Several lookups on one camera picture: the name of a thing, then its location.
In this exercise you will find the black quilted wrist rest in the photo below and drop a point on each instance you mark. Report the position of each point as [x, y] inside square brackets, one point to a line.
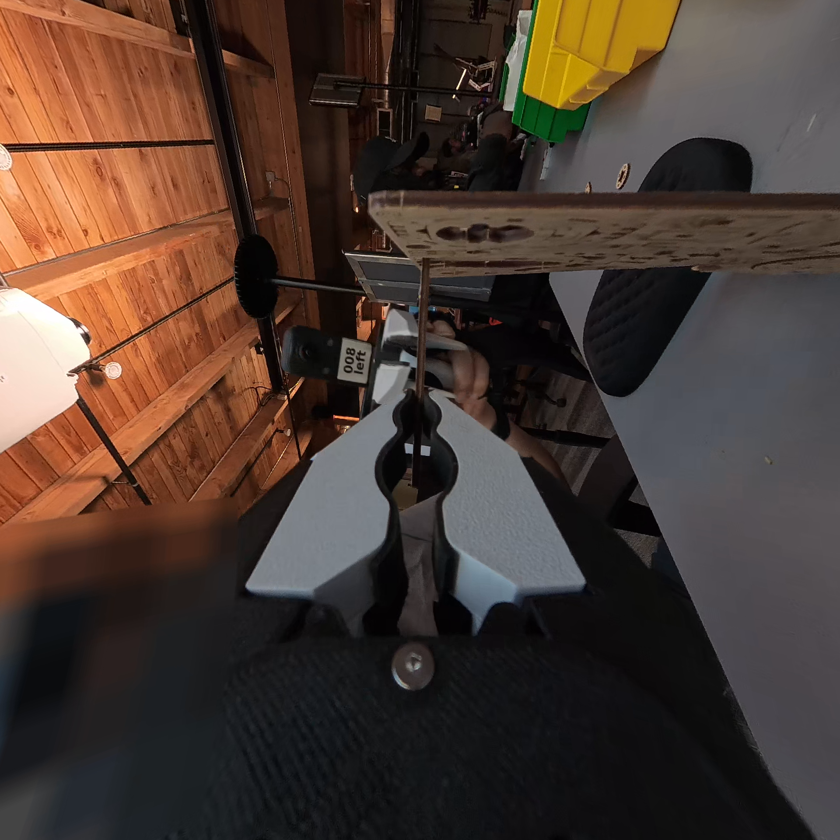
[656, 328]

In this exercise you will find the thin wooden stick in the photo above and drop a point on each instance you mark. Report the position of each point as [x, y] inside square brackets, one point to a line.
[422, 328]

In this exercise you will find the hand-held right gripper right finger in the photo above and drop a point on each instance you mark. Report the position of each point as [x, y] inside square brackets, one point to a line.
[505, 525]

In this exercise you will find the yellow plastic bin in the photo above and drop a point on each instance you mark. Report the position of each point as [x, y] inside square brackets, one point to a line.
[590, 46]

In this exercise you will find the wooden parts sheet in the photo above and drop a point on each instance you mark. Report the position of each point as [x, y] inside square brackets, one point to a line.
[590, 229]

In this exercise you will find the black round ceiling fixture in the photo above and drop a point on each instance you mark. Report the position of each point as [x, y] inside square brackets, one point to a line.
[254, 275]

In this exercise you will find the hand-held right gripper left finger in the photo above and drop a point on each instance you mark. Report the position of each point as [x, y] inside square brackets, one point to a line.
[328, 525]

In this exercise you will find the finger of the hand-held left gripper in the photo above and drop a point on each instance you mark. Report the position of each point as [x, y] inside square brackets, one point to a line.
[401, 334]
[394, 384]

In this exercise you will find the person's left forearm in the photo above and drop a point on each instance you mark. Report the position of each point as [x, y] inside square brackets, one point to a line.
[531, 453]

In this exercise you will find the green plastic bin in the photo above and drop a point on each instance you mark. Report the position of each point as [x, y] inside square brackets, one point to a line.
[544, 118]

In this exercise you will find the person's left hand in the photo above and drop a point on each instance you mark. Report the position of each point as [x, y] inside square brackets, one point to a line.
[479, 394]

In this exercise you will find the grey hanging screen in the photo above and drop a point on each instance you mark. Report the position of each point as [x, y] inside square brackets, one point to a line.
[420, 285]

